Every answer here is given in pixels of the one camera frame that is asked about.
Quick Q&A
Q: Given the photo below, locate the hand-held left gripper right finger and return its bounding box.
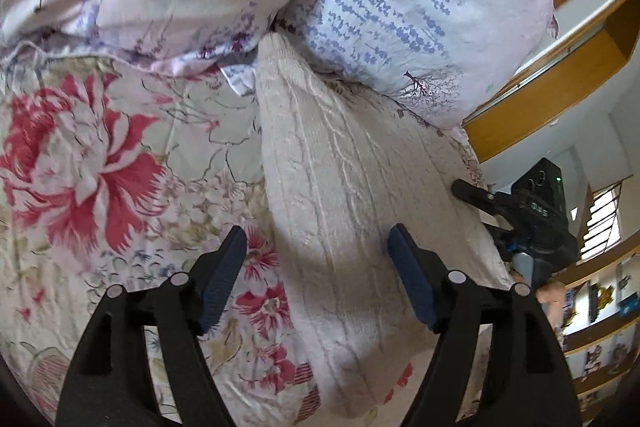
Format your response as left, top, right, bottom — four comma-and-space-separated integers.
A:
387, 223, 583, 427

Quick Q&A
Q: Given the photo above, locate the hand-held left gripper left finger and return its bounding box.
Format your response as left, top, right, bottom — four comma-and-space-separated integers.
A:
55, 225, 249, 427

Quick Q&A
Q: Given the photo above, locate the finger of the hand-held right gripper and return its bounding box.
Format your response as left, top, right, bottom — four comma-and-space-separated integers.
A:
451, 178, 516, 218
487, 224, 523, 260

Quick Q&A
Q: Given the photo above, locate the cream cable-knit sweater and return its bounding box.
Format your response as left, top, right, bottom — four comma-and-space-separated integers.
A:
254, 32, 516, 419

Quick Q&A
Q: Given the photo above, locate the person's right hand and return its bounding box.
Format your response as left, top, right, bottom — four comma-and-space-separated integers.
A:
517, 274, 567, 324

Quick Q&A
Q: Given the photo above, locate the window with grille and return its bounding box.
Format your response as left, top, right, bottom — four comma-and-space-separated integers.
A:
579, 179, 632, 262

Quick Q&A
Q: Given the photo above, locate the wooden headboard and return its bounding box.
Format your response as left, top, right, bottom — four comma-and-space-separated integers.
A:
462, 0, 640, 164

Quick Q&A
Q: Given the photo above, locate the wooden display shelf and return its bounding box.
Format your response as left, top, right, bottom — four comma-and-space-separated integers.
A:
547, 252, 640, 425

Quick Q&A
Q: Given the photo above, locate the floral bedspread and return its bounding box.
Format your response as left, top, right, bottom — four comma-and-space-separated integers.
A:
0, 49, 501, 427

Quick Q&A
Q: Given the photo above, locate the pale blue floral pillow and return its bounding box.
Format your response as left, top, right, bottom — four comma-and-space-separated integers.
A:
272, 0, 559, 130

